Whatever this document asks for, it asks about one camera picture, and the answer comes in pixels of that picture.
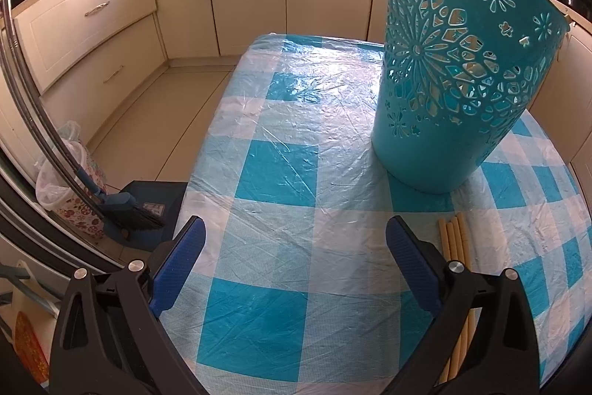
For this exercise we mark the floral trash bin with bag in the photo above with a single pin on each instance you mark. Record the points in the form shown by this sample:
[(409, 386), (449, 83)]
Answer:
[(64, 196)]

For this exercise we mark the blue dustpan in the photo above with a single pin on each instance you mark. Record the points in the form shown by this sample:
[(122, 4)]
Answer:
[(159, 196)]

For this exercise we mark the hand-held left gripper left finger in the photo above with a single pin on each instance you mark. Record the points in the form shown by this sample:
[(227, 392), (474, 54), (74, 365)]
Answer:
[(178, 265)]

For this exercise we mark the blue perforated plastic basket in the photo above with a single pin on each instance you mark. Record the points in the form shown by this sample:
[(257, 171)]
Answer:
[(416, 145)]

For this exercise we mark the white folding table blue legs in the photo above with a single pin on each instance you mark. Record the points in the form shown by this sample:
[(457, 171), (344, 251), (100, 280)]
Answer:
[(23, 288)]

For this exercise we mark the white base cabinet wide drawers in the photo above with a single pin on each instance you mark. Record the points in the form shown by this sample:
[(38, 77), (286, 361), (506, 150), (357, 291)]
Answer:
[(88, 20)]

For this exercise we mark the glass sliding door frame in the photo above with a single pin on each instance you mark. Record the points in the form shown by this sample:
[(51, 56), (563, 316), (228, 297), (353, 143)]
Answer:
[(41, 131)]

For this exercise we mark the bundle of wooden chopsticks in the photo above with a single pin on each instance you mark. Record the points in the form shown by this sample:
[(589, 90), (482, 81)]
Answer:
[(455, 237)]

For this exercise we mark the orange flat object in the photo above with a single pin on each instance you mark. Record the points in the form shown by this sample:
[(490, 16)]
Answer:
[(30, 348)]

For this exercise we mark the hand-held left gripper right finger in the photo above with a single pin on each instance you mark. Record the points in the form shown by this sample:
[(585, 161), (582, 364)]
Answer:
[(411, 265)]

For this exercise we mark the blue white checkered tablecloth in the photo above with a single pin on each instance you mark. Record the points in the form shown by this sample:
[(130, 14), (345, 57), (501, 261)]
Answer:
[(286, 145)]

